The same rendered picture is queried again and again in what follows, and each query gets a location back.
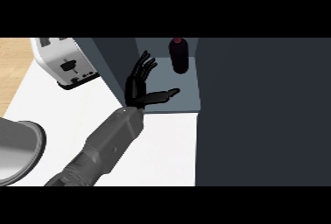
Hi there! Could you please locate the white toaster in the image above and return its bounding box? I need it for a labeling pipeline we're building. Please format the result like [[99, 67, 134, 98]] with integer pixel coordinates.
[[29, 37, 102, 91]]

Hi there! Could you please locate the grey metal pot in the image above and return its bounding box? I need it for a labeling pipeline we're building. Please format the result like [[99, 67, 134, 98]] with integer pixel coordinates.
[[0, 116, 47, 187]]

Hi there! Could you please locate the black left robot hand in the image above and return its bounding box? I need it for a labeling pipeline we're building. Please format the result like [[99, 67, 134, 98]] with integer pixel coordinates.
[[124, 50, 182, 110]]

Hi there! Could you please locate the grey cabinet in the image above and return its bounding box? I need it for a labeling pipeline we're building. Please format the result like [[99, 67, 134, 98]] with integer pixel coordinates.
[[72, 37, 202, 115]]

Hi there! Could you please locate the dark grey cabinet door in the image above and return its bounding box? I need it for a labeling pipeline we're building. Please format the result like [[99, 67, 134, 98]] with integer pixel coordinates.
[[193, 37, 331, 187]]

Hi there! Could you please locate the dark wine bottle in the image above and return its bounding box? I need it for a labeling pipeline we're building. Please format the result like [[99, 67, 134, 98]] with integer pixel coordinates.
[[168, 37, 190, 74]]

